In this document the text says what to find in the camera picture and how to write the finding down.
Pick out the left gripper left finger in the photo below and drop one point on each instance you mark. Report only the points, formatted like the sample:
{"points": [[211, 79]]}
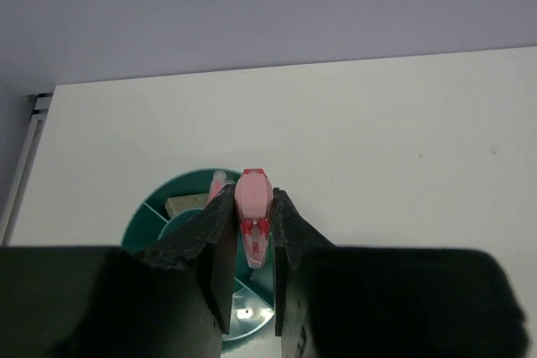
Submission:
{"points": [[170, 299]]}

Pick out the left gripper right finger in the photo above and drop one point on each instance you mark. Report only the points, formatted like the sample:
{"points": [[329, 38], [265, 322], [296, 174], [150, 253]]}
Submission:
{"points": [[361, 301]]}

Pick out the beige eraser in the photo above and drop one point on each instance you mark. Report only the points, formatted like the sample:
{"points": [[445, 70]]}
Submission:
{"points": [[180, 204]]}

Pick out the pink pen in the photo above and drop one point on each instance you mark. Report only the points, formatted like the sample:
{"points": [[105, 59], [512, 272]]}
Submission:
{"points": [[218, 182]]}

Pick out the teal round divided organizer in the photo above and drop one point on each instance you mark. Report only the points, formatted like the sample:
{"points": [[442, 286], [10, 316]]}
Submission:
{"points": [[253, 298]]}

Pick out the aluminium rail left edge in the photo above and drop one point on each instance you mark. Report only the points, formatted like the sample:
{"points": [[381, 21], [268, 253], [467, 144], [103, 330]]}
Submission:
{"points": [[24, 166]]}

